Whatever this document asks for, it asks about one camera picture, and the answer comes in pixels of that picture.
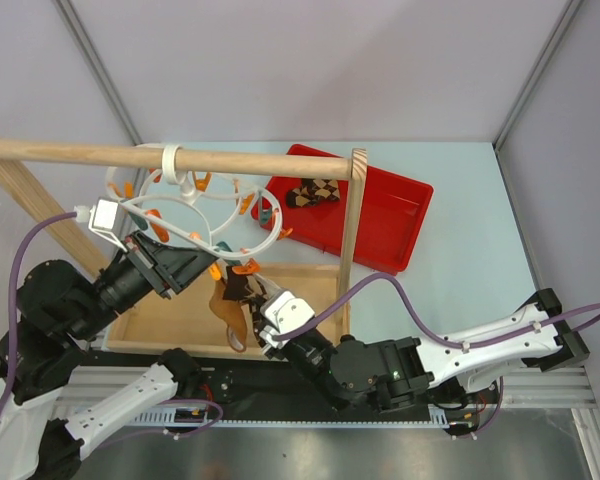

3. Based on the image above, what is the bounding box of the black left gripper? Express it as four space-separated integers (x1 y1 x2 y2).
73 226 223 337

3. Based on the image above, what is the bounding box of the white round clip hanger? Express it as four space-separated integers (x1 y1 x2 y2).
105 144 293 276

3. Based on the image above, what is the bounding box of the brown argyle sock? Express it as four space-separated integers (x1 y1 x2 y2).
224 271 278 340
285 178 341 208

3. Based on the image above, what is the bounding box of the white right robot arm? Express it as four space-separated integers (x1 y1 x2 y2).
250 289 590 414

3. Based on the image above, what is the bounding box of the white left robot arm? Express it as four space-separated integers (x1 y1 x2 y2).
0 232 215 479

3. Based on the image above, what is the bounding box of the wooden rack with tray base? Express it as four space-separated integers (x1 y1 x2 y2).
0 138 367 358

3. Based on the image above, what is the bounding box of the orange and cream sock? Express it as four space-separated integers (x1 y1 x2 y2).
209 280 248 353

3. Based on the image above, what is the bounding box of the light blue table mat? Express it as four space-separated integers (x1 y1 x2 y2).
127 141 564 361

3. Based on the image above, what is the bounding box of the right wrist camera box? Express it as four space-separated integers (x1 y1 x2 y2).
260 290 315 340

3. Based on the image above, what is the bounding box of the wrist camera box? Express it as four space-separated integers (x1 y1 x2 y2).
73 198 127 252
260 290 315 340

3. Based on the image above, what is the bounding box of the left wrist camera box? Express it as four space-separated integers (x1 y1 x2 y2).
73 198 127 252

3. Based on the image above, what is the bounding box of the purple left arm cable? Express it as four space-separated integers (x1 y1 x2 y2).
0 212 226 451

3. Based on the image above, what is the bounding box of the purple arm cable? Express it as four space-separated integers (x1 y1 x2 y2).
272 272 600 441
0 212 226 451

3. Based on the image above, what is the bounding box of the aluminium mounting rail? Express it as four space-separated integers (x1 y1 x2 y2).
49 364 600 441

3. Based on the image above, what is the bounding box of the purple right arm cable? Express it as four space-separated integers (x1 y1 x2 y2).
272 272 600 441

